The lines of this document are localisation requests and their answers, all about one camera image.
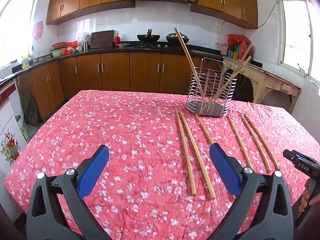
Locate bamboo chopstick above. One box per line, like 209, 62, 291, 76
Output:
174, 28, 205, 104
243, 114, 280, 171
212, 44, 252, 102
179, 111, 216, 199
227, 116, 253, 168
195, 114, 214, 145
175, 109, 197, 195
240, 114, 271, 172
209, 56, 252, 103

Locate lower wooden kitchen cabinets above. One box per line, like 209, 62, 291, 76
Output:
16, 51, 191, 125

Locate person's right hand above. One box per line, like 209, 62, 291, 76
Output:
298, 179, 320, 213

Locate cream painted wooden side table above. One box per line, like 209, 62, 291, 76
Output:
233, 64, 301, 113

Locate red floral tablecloth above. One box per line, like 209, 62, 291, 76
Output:
4, 90, 319, 239

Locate red plastic bag on table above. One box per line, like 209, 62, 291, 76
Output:
227, 34, 251, 46

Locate right window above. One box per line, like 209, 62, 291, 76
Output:
278, 0, 319, 83

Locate window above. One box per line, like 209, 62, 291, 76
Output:
1, 0, 37, 68
278, 0, 319, 83

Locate yellow dish soap bottle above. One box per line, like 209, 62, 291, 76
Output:
21, 56, 30, 70

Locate green basin on counter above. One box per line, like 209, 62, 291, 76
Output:
51, 48, 65, 58

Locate red basin on counter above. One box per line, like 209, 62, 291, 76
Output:
52, 42, 66, 50

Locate dark wok right burner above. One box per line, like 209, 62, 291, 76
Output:
166, 33, 189, 47

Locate dark wooden cutting board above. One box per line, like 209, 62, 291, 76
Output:
90, 30, 114, 49

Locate red bottle on counter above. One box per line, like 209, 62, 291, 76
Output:
114, 33, 120, 47

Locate left window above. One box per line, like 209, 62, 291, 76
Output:
1, 0, 37, 68

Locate black wok left burner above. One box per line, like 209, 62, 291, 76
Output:
137, 29, 161, 47

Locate wire metal utensil holder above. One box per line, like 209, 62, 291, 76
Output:
186, 57, 237, 118

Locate upper right wooden wall cabinets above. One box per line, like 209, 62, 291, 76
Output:
190, 0, 258, 29

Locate pink bag on wall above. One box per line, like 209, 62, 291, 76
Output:
33, 21, 44, 41

